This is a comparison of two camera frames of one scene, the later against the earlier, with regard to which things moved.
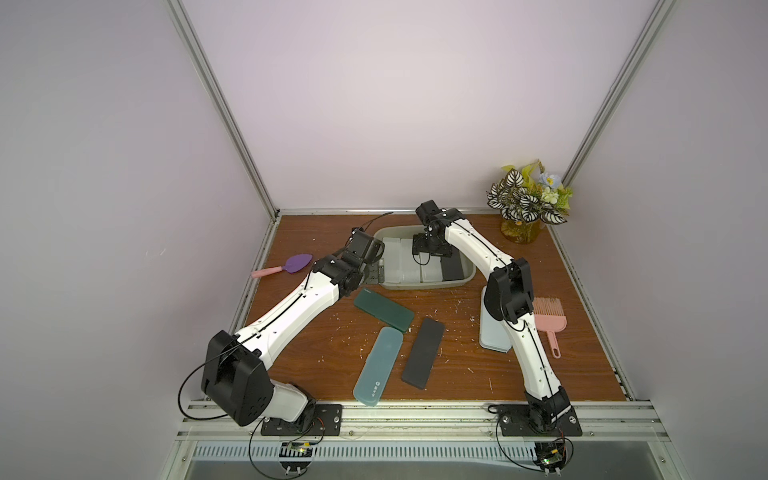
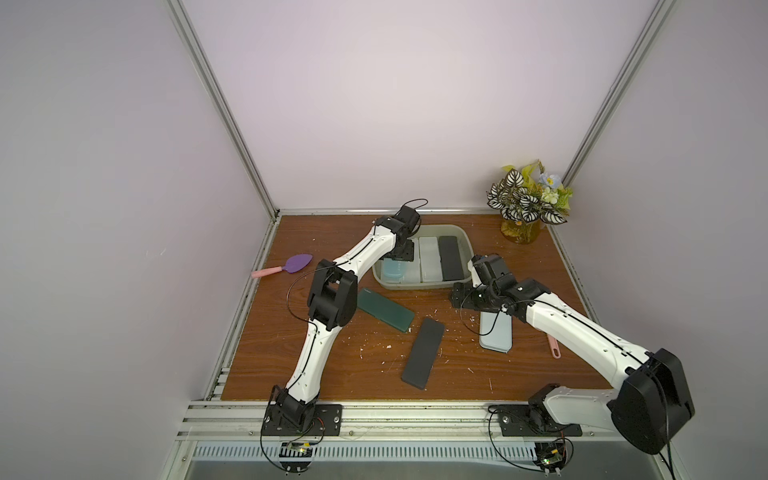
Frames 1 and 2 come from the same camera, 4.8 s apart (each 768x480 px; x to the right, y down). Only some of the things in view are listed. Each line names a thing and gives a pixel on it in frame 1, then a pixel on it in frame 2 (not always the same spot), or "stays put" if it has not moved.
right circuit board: x=550 y=456 stays put
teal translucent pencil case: x=378 y=365 → x=394 y=271
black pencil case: x=452 y=266 stays put
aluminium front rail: x=438 y=421 stays put
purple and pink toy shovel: x=293 y=264 stays put
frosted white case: x=392 y=260 → x=412 y=272
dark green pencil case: x=385 y=309 stays put
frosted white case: x=431 y=267 stays put
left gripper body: x=368 y=275 → x=406 y=251
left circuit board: x=295 y=450 stays put
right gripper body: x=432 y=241 → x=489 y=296
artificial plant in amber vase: x=526 y=200 stays put
